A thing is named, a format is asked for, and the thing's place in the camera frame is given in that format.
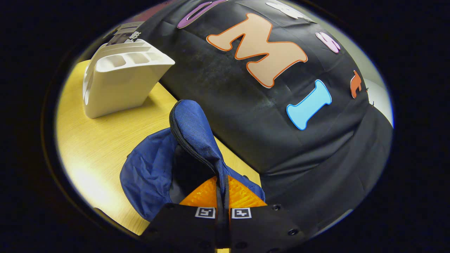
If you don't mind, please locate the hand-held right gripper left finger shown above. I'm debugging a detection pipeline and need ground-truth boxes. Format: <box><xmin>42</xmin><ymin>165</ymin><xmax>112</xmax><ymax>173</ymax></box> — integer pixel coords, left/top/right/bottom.
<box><xmin>141</xmin><ymin>176</ymin><xmax>224</xmax><ymax>252</ymax></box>

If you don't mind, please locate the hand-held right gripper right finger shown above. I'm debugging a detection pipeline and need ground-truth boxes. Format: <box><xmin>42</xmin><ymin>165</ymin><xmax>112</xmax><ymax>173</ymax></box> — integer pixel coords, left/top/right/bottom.
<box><xmin>223</xmin><ymin>175</ymin><xmax>306</xmax><ymax>252</ymax></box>

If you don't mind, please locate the blue schoolbag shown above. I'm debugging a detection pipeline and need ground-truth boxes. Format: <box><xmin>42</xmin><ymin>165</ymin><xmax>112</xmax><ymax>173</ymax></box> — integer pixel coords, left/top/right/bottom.
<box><xmin>120</xmin><ymin>99</ymin><xmax>266</xmax><ymax>222</ymax></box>

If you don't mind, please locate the white plastic bookshelf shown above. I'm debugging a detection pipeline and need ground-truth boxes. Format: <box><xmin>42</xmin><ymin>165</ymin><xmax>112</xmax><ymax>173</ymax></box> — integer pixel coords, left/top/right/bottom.
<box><xmin>83</xmin><ymin>39</ymin><xmax>175</xmax><ymax>119</ymax></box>

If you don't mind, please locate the portrait cover book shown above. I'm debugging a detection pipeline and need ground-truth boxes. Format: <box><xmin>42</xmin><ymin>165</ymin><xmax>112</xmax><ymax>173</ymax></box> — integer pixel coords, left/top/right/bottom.
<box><xmin>104</xmin><ymin>21</ymin><xmax>145</xmax><ymax>46</ymax></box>

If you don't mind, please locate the black backdrop cloth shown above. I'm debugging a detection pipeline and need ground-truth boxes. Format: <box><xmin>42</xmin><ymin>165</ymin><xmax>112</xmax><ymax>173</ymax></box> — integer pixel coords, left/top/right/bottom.
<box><xmin>135</xmin><ymin>0</ymin><xmax>393</xmax><ymax>239</ymax></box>

